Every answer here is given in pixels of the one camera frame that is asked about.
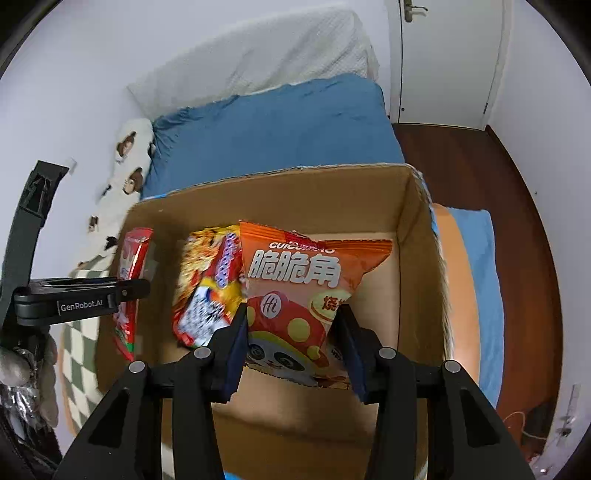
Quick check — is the white bear print pillow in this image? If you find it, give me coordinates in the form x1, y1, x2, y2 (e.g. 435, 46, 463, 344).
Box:
76, 117, 155, 273

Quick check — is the silver crinkled bag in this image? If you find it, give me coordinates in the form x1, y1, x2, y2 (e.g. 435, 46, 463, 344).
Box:
0, 336, 61, 435

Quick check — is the orange panda snack packet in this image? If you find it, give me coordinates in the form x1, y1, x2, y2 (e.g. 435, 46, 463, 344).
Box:
238, 220, 394, 391

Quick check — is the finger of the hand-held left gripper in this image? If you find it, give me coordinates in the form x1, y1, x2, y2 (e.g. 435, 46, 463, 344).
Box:
13, 278, 152, 304
0, 159, 71, 320

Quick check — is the white quilted headboard cushion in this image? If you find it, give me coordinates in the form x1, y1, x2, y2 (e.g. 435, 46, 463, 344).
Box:
127, 9, 379, 121

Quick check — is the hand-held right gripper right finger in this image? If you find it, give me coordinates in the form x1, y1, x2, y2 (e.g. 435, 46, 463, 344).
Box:
330, 305, 536, 480

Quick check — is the blue bed sheet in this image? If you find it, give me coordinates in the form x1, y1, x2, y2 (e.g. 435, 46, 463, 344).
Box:
139, 74, 504, 409

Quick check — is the green white checkered blanket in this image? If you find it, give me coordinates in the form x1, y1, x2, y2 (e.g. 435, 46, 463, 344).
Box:
58, 203, 483, 480

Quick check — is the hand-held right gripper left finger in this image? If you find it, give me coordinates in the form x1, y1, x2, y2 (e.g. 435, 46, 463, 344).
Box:
53, 302, 250, 480

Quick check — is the red snack packet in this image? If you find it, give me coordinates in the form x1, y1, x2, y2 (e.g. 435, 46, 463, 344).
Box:
112, 227, 154, 362

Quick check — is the yellow red noodle packet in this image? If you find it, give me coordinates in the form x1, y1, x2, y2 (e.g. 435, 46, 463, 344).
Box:
172, 224, 247, 349

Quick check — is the printed cardboard box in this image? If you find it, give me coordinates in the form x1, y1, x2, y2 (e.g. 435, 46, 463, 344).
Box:
95, 161, 455, 480

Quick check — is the white door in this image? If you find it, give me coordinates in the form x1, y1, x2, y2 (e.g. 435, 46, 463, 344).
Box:
388, 0, 513, 132

